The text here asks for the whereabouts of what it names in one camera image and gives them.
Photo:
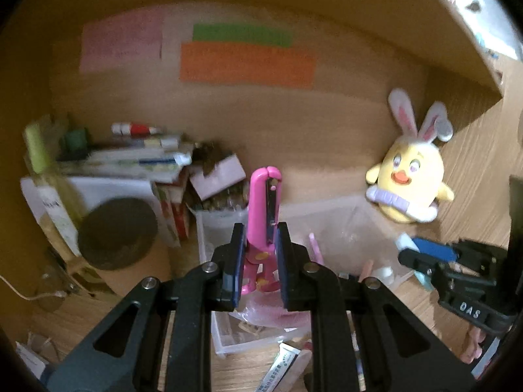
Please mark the pink scissors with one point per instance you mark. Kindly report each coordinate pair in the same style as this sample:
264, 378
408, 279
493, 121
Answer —
257, 212

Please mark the small pink box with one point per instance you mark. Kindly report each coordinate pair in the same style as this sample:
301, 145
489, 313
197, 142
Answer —
216, 177

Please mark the orange paper note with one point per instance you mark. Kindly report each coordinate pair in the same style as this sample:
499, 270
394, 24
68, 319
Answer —
247, 63

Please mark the green paper note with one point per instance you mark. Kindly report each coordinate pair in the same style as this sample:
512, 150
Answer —
241, 34

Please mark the person's right hand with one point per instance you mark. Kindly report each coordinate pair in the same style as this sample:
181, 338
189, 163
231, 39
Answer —
472, 347

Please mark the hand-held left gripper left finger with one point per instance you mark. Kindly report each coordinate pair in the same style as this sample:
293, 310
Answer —
235, 271

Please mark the blue white plastic item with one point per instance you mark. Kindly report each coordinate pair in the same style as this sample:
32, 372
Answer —
405, 241

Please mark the white ointment tube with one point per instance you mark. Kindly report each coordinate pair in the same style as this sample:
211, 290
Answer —
280, 365

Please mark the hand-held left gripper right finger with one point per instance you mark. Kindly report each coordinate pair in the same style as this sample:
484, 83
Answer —
282, 271

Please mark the brown ceramic mug with lid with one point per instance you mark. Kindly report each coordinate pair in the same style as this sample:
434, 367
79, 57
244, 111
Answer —
116, 232

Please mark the wooden shelf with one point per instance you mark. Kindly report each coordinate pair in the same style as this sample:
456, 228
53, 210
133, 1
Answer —
470, 49

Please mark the red white carton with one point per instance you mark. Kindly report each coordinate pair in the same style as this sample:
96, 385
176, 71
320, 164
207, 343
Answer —
173, 212

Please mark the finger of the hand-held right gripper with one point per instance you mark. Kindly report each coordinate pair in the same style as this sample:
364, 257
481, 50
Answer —
433, 249
419, 262

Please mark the blue white box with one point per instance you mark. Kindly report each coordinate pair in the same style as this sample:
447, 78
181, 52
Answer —
30, 359

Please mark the yellow chick plush toy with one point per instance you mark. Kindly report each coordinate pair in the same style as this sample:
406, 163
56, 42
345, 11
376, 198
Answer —
408, 171

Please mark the stack of books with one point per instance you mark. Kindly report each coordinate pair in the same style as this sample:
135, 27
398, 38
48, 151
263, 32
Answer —
139, 157

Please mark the pink paper note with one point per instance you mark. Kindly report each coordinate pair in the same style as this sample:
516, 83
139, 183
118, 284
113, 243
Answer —
120, 41

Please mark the red white tube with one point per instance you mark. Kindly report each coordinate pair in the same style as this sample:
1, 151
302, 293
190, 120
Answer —
135, 129

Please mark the yellow-green spray bottle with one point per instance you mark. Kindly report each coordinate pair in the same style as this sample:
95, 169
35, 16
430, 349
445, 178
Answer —
49, 188

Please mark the eyeglasses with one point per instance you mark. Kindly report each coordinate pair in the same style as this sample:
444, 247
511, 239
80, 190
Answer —
53, 290

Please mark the clear plastic drawer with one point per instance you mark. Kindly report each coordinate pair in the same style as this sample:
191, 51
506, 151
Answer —
331, 218

